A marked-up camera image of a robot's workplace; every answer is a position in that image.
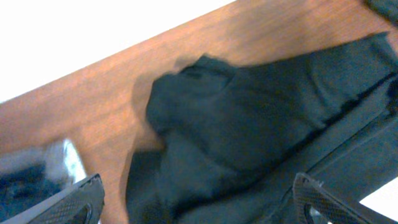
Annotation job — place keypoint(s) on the black t-shirt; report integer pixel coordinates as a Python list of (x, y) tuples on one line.
[(236, 137)]

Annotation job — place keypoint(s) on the folded navy blue garment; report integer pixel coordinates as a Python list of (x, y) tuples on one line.
[(22, 189)]

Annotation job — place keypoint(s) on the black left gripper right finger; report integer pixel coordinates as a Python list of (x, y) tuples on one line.
[(314, 204)]

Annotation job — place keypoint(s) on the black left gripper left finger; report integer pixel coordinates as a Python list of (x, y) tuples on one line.
[(82, 202)]

